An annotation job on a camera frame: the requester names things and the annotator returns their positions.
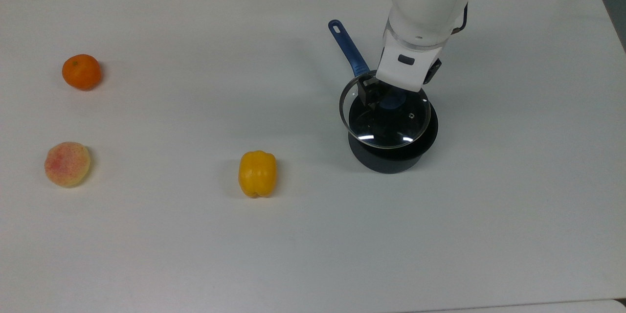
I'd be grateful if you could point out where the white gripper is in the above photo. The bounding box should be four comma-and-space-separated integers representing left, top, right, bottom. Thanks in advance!
357, 29, 444, 108

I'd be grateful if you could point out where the yellow bell pepper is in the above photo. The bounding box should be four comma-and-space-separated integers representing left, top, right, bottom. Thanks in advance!
238, 150, 278, 199

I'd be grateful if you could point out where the dark saucepan with blue handle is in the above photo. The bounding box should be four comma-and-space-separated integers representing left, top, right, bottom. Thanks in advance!
328, 20, 439, 175

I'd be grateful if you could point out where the pink yellow peach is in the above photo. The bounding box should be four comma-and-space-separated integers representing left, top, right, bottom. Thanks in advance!
44, 141, 92, 188

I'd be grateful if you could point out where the glass lid with blue knob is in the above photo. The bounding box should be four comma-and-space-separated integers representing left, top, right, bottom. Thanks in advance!
339, 70, 432, 150

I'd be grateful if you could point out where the orange mandarin fruit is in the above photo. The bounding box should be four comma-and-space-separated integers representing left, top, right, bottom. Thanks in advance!
62, 54, 102, 91

